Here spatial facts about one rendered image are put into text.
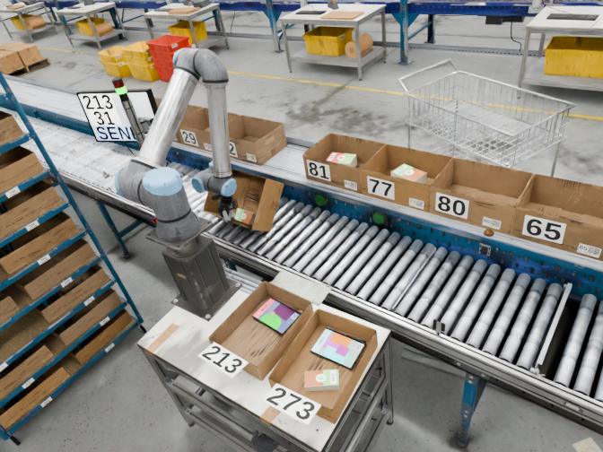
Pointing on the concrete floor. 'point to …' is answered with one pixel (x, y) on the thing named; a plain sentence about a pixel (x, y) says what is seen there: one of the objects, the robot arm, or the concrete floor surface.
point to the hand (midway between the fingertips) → (227, 220)
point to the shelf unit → (27, 319)
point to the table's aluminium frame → (272, 427)
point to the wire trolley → (485, 123)
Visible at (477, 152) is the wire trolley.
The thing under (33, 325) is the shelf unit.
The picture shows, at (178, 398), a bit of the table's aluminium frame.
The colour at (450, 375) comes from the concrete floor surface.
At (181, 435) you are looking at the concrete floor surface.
